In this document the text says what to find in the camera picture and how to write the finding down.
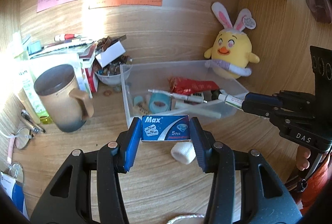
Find silver metal clip tool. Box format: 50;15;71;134
21;109;46;134

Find white ointment tube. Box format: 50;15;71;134
211;89;243;110

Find yellow chick bunny plush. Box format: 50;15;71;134
204;2;260;79

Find person's right hand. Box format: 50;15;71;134
296;145;311;171

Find red foil packet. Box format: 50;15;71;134
168;76;220;96

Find white paper card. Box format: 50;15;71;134
95;41;126;68

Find pink lip balm stick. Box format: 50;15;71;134
7;138;15;165

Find round white sponge roll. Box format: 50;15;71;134
171;142;196;165

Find white bowl of beads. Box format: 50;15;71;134
93;55;133;87

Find teal white small tube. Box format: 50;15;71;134
133;96;144;106

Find eyeglasses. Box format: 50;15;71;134
9;127;32;184

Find clear plastic storage bin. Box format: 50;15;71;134
120;60;248;125

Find red white box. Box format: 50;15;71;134
84;66;99;93

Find small brown dotted eraser block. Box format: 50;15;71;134
133;102;150;116

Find blue white cardboard box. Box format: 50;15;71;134
1;171;29;220

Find white charging cable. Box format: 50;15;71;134
0;128;32;139

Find stack of books and papers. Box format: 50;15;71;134
29;35;95;59

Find blue razor blade box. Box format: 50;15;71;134
141;115;190;142

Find green label bottle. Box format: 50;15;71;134
22;75;52;124

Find grey marker pen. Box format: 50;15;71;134
148;89;207;103

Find beige mug with brown lid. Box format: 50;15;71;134
34;64;94;133

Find braided pastel bracelet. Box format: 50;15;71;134
165;213;205;224

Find blue tape roll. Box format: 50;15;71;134
149;93;172;114

